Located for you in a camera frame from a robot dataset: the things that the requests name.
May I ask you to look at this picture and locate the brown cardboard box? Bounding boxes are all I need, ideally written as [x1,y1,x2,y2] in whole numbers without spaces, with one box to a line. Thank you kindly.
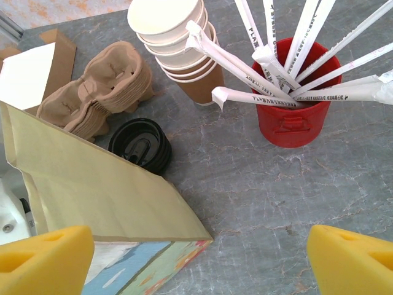
[0,29,77,116]

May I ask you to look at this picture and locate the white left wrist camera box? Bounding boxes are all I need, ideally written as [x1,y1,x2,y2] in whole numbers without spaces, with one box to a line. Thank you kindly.
[0,165,47,246]

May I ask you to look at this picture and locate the white paper-wrapped straw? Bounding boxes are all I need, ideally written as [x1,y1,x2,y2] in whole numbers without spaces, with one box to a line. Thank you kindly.
[293,88,393,107]
[291,72,393,99]
[288,42,393,95]
[295,0,393,84]
[185,20,277,90]
[235,0,268,55]
[262,0,279,61]
[251,45,303,92]
[185,34,297,104]
[284,0,337,76]
[211,86,305,111]

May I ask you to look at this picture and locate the aluminium frame rail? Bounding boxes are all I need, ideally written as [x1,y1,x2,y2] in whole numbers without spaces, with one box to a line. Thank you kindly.
[0,10,25,41]

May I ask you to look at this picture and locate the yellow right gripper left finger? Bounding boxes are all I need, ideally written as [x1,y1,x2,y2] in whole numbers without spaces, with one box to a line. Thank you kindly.
[0,225,95,295]

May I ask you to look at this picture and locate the red straw holder cup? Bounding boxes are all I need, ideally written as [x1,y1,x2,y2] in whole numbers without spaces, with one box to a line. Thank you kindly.
[251,36,343,149]

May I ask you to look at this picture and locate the floral paper bag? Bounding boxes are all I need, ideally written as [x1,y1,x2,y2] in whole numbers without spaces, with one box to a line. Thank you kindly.
[0,101,214,295]

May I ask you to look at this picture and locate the stack of pulp cup carriers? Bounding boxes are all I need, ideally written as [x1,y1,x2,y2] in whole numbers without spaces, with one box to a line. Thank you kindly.
[36,41,154,143]

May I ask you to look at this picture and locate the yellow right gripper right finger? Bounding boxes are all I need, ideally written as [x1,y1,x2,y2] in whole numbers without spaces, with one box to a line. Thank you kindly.
[307,224,393,295]

